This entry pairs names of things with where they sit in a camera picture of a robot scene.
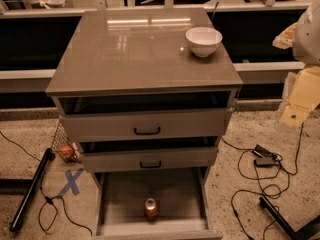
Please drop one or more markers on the grey drawer cabinet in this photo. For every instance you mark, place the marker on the grey drawer cabinet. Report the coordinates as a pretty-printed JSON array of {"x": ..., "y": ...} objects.
[{"x": 127, "y": 61}]

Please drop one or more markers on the white ceramic bowl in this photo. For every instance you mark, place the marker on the white ceramic bowl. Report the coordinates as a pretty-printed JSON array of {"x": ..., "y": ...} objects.
[{"x": 203, "y": 41}]

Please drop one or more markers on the grey top drawer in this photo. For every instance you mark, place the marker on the grey top drawer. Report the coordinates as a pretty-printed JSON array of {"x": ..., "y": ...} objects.
[{"x": 146, "y": 125}]

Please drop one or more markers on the grey middle drawer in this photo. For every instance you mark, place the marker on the grey middle drawer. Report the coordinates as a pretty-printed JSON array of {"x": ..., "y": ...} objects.
[{"x": 148, "y": 159}]

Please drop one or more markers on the black bar on floor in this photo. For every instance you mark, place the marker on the black bar on floor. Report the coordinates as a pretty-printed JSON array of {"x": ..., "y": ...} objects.
[{"x": 18, "y": 218}]

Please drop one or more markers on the grey open bottom drawer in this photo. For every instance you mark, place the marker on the grey open bottom drawer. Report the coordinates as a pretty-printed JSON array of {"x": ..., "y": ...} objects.
[{"x": 168, "y": 204}]

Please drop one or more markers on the black power adapter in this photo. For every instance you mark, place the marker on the black power adapter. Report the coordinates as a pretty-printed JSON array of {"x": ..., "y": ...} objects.
[{"x": 264, "y": 157}]

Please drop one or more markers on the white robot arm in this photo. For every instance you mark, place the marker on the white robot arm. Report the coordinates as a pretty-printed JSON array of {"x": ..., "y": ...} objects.
[{"x": 302, "y": 90}]

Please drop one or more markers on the grey window ledge rail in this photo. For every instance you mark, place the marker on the grey window ledge rail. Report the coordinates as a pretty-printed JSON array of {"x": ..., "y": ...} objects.
[{"x": 27, "y": 81}]

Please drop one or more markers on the black stand leg right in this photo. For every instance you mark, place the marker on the black stand leg right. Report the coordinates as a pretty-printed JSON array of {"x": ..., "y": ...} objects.
[{"x": 311, "y": 231}]

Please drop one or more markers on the orange ball in mesh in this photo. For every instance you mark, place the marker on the orange ball in mesh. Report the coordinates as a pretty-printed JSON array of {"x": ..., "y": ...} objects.
[{"x": 67, "y": 153}]

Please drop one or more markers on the blue tape cross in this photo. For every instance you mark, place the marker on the blue tape cross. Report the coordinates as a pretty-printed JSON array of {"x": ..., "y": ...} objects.
[{"x": 71, "y": 184}]

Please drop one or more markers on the red coke can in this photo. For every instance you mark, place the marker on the red coke can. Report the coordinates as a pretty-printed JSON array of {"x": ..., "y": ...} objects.
[{"x": 151, "y": 209}]

